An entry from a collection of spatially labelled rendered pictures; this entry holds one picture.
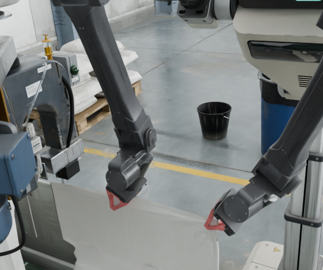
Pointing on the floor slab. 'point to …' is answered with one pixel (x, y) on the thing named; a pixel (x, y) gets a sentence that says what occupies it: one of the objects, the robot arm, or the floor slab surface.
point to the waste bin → (273, 112)
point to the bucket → (214, 119)
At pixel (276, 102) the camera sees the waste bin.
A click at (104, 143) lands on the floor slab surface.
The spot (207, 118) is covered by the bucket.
